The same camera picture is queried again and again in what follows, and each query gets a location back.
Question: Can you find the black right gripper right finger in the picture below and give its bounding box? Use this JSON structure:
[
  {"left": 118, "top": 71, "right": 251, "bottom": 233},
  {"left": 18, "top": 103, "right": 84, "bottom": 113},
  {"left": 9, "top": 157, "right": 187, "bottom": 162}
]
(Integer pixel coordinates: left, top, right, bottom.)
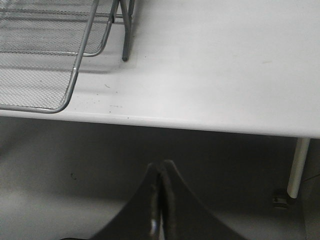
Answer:
[{"left": 160, "top": 160, "right": 244, "bottom": 240}]

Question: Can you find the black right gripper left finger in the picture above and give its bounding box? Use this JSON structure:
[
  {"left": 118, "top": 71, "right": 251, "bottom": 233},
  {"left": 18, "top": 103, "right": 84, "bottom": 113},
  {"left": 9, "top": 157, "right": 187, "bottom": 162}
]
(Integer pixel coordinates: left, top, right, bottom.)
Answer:
[{"left": 91, "top": 163, "right": 162, "bottom": 240}]

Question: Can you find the grey metal rack frame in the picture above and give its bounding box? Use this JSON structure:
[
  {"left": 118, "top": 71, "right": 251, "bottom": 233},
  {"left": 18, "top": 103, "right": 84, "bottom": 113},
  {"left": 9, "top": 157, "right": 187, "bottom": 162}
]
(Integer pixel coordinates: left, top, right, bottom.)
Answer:
[{"left": 110, "top": 0, "right": 135, "bottom": 62}]

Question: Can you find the white table leg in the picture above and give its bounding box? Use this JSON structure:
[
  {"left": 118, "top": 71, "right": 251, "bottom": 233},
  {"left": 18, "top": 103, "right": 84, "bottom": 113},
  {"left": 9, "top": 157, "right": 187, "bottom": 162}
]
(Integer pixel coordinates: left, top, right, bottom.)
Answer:
[{"left": 286, "top": 137, "right": 311, "bottom": 201}]

